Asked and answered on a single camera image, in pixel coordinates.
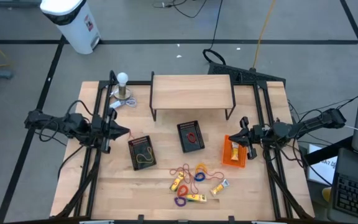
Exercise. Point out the black table clamp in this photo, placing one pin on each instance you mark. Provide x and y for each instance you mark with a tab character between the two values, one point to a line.
231	219
140	218

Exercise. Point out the wooden shelf riser black legs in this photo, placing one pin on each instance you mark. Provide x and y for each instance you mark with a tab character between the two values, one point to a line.
191	91

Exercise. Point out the black metal bar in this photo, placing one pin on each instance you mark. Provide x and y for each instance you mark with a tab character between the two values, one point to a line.
322	155

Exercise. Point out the white trash bin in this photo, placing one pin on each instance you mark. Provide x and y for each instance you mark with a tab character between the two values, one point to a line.
73	25

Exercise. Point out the pink coil wristband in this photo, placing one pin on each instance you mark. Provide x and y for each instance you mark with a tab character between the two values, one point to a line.
193	186

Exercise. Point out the white bulb brass lamp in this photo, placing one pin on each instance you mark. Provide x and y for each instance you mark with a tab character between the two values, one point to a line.
122	78

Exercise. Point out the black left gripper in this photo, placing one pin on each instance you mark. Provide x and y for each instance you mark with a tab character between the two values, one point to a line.
99	129

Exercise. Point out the yellow round object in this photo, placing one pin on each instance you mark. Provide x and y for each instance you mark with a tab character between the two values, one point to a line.
326	194

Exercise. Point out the grey laptop black keyboard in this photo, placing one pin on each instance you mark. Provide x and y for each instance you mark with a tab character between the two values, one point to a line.
356	199

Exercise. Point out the white paper sign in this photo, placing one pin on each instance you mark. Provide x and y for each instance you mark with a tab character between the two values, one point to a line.
325	171

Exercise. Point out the grey floor strip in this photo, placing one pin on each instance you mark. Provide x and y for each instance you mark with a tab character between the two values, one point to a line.
17	3

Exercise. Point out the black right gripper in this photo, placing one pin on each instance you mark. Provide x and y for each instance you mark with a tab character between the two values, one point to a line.
259	133

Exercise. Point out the orange plastic mesh basket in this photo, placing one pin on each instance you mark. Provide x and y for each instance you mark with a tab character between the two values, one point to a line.
227	158

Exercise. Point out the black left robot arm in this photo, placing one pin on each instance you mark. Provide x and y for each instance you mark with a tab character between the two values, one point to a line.
57	124

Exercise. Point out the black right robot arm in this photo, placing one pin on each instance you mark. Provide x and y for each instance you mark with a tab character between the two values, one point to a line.
315	123

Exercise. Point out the black plastic mesh basket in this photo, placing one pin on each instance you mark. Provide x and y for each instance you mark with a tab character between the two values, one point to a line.
137	152
183	140

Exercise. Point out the black aluminium table frame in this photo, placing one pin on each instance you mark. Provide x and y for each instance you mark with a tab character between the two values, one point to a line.
138	82

